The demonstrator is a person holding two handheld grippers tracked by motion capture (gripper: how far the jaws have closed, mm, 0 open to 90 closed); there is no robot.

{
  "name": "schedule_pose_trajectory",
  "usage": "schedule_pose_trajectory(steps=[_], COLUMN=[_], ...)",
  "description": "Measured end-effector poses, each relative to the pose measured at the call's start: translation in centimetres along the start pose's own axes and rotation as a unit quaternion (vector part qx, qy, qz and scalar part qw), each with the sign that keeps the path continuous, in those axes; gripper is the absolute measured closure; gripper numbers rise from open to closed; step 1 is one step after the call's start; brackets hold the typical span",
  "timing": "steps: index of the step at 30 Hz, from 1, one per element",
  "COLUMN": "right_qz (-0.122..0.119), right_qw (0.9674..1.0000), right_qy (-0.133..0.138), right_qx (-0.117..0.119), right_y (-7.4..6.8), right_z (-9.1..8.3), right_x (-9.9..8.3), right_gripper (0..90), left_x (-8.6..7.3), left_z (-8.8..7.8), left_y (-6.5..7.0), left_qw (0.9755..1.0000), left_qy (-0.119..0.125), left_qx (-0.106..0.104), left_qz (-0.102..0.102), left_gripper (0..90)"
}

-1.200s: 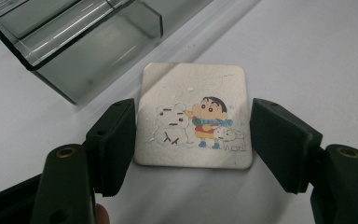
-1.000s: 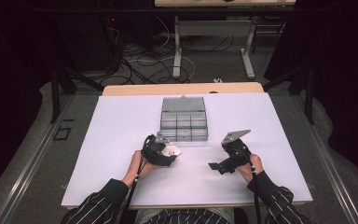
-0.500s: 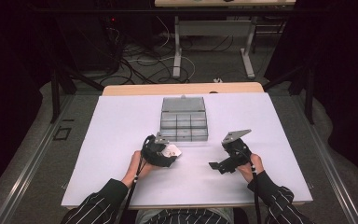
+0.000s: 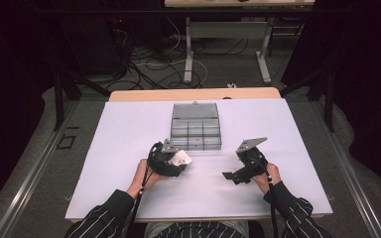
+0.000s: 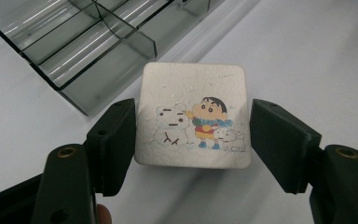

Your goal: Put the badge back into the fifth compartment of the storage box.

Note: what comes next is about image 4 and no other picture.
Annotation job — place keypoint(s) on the person's right hand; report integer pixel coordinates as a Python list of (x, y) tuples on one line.
[(269, 177)]

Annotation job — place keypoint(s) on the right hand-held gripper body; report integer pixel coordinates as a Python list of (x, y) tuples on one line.
[(253, 158)]

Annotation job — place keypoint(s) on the person's striped shirt torso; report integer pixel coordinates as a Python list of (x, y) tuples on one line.
[(195, 229)]

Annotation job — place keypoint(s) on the dark curtain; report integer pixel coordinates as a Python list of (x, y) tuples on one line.
[(6, 99), (370, 82)]

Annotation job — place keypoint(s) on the aluminium floor rail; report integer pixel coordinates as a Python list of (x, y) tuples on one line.
[(350, 175), (29, 183)]

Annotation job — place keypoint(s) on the black metal stand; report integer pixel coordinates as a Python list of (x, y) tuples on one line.
[(329, 99), (59, 99)]

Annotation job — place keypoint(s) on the black power strip red light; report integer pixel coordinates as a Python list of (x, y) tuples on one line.
[(120, 23)]

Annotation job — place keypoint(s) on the white table cover sheet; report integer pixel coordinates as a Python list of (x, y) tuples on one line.
[(129, 132)]

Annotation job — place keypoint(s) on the small white plug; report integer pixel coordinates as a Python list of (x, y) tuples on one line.
[(231, 85)]

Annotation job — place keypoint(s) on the clear plastic compartment box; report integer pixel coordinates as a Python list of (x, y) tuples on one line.
[(195, 132)]

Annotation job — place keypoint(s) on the light wooden table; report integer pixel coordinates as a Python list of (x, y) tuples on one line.
[(195, 94)]

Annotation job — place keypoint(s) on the small white packet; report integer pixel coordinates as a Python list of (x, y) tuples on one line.
[(180, 158)]

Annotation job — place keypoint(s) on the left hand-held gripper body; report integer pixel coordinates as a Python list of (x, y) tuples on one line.
[(158, 160)]

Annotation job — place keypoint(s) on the background desk with white legs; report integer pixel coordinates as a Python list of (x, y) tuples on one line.
[(188, 49)]

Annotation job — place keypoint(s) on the person's left hand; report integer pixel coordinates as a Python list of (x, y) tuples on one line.
[(145, 175)]

